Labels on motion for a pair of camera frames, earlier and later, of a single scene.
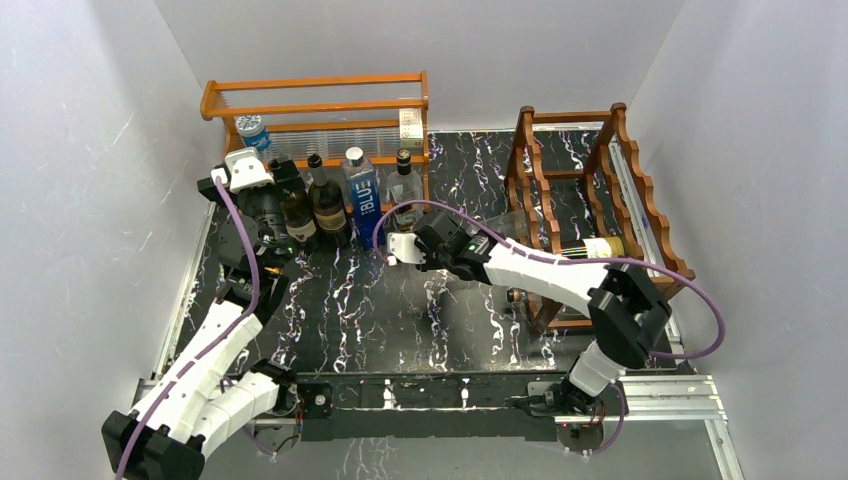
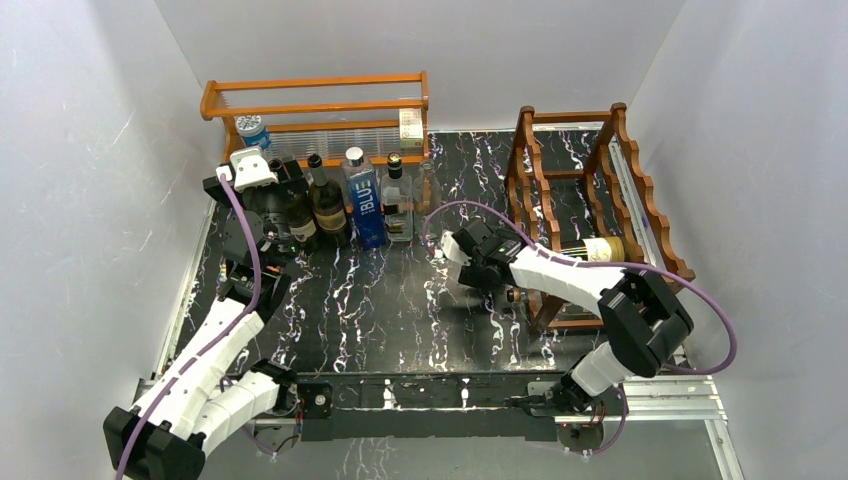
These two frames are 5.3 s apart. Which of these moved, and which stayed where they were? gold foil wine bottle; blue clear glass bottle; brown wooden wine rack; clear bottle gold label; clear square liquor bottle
Moved: clear square liquor bottle
Stayed: clear bottle gold label; gold foil wine bottle; blue clear glass bottle; brown wooden wine rack
